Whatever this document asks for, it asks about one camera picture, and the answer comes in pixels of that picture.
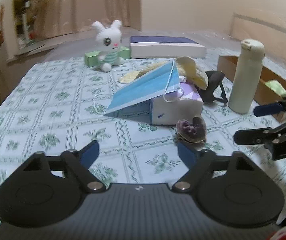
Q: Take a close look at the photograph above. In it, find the light green cloth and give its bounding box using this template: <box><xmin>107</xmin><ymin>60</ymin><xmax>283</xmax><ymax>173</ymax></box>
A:
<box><xmin>264</xmin><ymin>80</ymin><xmax>286</xmax><ymax>97</ymax></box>

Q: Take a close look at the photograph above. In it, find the black eye mask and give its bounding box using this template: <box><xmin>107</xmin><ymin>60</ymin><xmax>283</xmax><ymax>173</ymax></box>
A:
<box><xmin>197</xmin><ymin>70</ymin><xmax>228</xmax><ymax>104</ymax></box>

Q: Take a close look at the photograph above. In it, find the purple velvet scrunchie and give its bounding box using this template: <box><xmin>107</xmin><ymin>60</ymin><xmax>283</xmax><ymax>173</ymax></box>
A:
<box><xmin>176</xmin><ymin>116</ymin><xmax>207</xmax><ymax>144</ymax></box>

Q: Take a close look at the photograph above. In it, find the cream thermos bottle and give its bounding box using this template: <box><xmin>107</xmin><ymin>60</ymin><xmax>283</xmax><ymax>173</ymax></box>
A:
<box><xmin>228</xmin><ymin>38</ymin><xmax>265</xmax><ymax>114</ymax></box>

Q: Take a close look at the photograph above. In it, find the floral green tablecloth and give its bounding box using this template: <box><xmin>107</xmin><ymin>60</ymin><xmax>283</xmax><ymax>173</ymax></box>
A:
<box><xmin>0</xmin><ymin>57</ymin><xmax>286</xmax><ymax>223</ymax></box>

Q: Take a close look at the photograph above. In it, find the white purple tissue pack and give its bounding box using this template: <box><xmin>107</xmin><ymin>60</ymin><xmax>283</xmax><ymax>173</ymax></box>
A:
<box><xmin>150</xmin><ymin>82</ymin><xmax>204</xmax><ymax>125</ymax></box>

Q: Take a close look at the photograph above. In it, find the brown cardboard tray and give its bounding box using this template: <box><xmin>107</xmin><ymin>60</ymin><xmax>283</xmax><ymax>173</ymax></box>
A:
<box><xmin>217</xmin><ymin>55</ymin><xmax>286</xmax><ymax>123</ymax></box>

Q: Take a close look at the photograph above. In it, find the plastic-wrapped headboard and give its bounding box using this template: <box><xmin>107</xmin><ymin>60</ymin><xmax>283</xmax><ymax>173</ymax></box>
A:
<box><xmin>229</xmin><ymin>9</ymin><xmax>286</xmax><ymax>63</ymax></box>

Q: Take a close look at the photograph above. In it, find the blue surgical face mask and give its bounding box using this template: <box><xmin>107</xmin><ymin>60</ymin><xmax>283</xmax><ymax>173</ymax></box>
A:
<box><xmin>93</xmin><ymin>60</ymin><xmax>183</xmax><ymax>115</ymax></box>

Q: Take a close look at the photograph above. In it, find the yellow towel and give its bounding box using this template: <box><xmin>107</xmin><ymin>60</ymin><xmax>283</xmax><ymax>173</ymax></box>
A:
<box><xmin>118</xmin><ymin>56</ymin><xmax>209</xmax><ymax>90</ymax></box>

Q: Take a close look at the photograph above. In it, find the green rectangular box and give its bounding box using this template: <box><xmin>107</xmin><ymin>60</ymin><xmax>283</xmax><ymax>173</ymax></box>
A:
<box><xmin>84</xmin><ymin>47</ymin><xmax>131</xmax><ymax>68</ymax></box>

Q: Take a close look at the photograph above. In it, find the white bunny plush toy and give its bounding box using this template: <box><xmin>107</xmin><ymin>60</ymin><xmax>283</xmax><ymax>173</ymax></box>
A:
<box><xmin>91</xmin><ymin>20</ymin><xmax>124</xmax><ymax>73</ymax></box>

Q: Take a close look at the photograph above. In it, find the white and blue flat box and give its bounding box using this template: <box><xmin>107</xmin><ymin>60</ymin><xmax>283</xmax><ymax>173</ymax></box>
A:
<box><xmin>130</xmin><ymin>36</ymin><xmax>206</xmax><ymax>59</ymax></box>

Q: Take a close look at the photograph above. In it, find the beige curtain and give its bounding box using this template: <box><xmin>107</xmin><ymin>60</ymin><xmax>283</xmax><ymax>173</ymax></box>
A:
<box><xmin>34</xmin><ymin>0</ymin><xmax>141</xmax><ymax>38</ymax></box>

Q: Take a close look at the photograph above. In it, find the wooden bookshelf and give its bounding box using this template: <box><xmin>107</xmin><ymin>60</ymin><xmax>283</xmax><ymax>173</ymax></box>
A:
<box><xmin>13</xmin><ymin>0</ymin><xmax>38</xmax><ymax>49</ymax></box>

